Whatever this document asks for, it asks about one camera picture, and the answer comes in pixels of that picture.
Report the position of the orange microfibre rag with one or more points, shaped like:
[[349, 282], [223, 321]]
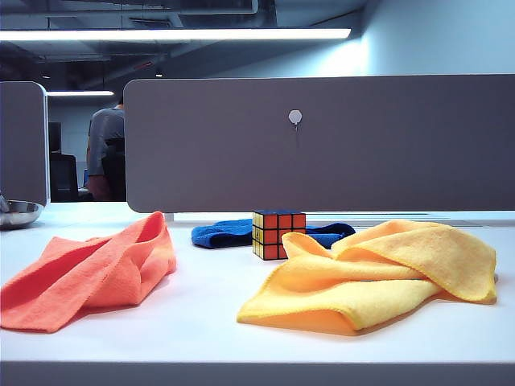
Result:
[[80, 273]]

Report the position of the white divider support foot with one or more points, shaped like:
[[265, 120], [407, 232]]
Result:
[[170, 216]]

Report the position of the narrow grey desk divider panel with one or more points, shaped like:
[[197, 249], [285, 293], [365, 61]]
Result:
[[20, 140]]

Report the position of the blue microfibre rag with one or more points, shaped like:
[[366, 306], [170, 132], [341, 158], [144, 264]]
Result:
[[225, 235]]

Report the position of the stainless steel bowl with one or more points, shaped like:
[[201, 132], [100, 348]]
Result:
[[18, 213]]

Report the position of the person in grey shirt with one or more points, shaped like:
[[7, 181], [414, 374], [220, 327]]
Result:
[[100, 132]]

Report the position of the short ceiling light strip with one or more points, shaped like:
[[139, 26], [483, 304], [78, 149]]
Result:
[[80, 93]]

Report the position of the long ceiling light strip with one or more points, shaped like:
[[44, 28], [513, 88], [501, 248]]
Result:
[[161, 34]]

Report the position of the Rubik's cube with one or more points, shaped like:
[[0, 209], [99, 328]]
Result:
[[281, 233]]

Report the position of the wide grey desk divider panel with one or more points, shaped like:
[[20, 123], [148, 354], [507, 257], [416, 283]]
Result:
[[362, 161]]

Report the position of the yellow microfibre rag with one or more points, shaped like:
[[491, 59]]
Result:
[[382, 289]]

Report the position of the black background screen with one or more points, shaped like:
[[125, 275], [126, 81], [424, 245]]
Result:
[[55, 136]]

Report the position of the white hexagonal adhesive hook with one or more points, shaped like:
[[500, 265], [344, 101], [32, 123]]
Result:
[[295, 116]]

